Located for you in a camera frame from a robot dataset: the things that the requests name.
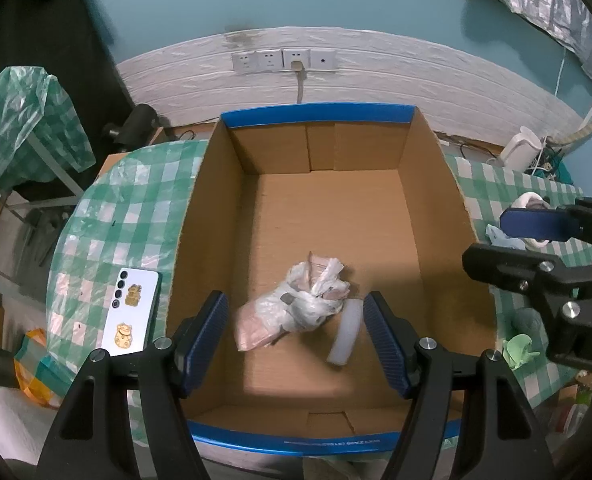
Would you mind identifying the white foam strip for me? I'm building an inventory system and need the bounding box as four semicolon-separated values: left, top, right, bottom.
326;299;364;367

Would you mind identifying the beige plug with cable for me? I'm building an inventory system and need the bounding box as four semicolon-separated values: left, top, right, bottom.
291;60;307;106

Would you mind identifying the silver tarp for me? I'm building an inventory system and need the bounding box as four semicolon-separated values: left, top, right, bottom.
463;0;592;91

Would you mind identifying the green checked tablecloth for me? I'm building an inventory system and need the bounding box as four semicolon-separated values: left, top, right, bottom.
46;137;586;456

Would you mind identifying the white and blue plastic bag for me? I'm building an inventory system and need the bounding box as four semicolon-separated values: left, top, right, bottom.
484;225;526;251

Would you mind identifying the white wall socket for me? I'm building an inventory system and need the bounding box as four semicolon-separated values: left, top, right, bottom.
256;49;283;72
309;48;337;71
282;48;310;71
232;51;257;75

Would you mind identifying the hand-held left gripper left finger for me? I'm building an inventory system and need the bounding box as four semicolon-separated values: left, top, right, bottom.
36;290;229;480

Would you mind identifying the blue-edged cardboard box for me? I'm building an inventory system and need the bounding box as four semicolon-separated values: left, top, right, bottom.
163;105;499;458

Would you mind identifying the green checked plastic sheet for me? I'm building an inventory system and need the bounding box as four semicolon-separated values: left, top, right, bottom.
0;66;97;206

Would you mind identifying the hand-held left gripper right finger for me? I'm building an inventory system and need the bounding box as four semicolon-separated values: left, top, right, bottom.
363;291;556;480

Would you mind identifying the clear plastic bag with pink paper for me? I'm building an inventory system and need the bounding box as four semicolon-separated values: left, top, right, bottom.
234;252;351;352

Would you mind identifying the black cylindrical device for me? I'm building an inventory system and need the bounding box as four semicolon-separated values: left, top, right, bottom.
103;104;159;151

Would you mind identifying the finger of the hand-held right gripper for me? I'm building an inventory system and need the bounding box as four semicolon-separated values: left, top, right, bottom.
463;242;592;311
500;197;592;251

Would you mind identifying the white smartphone with gold stickers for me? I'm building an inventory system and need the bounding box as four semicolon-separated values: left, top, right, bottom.
101;267;163;358

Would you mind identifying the clear plastic bottle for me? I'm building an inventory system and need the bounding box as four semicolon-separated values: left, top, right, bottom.
550;372;592;441

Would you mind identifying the white cloth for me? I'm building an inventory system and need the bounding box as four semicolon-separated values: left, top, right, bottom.
0;385;67;461

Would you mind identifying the striped flexible hose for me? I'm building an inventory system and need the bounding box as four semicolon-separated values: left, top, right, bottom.
566;102;592;147

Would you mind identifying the tangle of cables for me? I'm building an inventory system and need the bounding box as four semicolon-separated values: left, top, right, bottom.
526;135;574;183

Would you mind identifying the green soft cloth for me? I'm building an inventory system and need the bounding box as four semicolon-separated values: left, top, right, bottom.
502;332;541;372

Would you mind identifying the white electric kettle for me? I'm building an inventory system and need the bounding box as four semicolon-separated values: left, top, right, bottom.
500;126;544;171

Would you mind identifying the orange and yellow bag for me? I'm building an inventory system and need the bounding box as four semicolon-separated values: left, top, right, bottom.
16;329;77;408

